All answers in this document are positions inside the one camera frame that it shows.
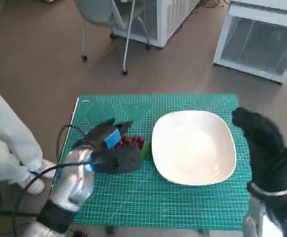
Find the white cabinet with grey grille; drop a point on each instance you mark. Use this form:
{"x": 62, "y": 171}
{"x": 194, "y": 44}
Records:
{"x": 257, "y": 42}

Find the green cutting mat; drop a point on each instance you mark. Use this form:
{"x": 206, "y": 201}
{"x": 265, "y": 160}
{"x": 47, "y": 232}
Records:
{"x": 138, "y": 197}

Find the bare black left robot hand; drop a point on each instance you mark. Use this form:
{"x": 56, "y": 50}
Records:
{"x": 96, "y": 138}

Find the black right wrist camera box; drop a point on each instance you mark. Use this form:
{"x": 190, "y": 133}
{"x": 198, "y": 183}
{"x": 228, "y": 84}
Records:
{"x": 286, "y": 219}

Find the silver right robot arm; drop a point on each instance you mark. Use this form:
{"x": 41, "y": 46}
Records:
{"x": 254, "y": 217}

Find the black table clamp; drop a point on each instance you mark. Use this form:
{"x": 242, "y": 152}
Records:
{"x": 109, "y": 229}

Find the black power adapter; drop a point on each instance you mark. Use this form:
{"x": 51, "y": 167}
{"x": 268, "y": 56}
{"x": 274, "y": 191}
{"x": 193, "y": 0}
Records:
{"x": 77, "y": 233}

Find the grey chair with white legs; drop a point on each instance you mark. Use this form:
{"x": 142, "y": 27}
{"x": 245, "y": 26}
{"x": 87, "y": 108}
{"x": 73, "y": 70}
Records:
{"x": 94, "y": 12}

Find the person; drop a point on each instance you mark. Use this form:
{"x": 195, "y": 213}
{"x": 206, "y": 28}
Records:
{"x": 8, "y": 138}

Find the red toy grape bunch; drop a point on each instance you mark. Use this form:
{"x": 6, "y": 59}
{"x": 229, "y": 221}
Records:
{"x": 133, "y": 141}

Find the white square plate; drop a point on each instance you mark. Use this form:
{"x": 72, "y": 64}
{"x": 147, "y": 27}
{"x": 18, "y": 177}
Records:
{"x": 192, "y": 148}

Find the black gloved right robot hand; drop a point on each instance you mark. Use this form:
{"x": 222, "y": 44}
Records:
{"x": 264, "y": 148}

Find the white cabinet with mesh door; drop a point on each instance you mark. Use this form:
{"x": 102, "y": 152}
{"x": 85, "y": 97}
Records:
{"x": 163, "y": 19}

